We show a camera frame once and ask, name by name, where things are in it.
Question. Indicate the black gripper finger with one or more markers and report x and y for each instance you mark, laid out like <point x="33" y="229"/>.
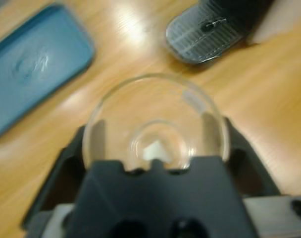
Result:
<point x="247" y="168"/>
<point x="66" y="173"/>

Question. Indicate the clear drinking glass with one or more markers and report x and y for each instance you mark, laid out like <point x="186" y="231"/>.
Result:
<point x="165" y="138"/>

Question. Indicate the white capsule coffee machine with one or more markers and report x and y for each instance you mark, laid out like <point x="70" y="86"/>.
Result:
<point x="197" y="39"/>

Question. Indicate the blue plastic tray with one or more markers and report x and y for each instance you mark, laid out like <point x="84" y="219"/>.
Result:
<point x="41" y="62"/>

